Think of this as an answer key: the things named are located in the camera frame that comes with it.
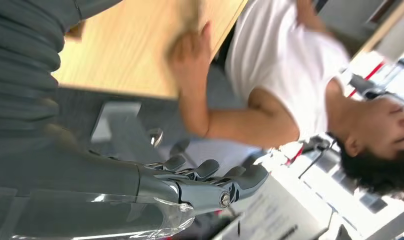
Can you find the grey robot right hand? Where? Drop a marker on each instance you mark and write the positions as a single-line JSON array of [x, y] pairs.
[[89, 195]]

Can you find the person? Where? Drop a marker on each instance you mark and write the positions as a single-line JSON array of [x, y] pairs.
[[281, 66]]

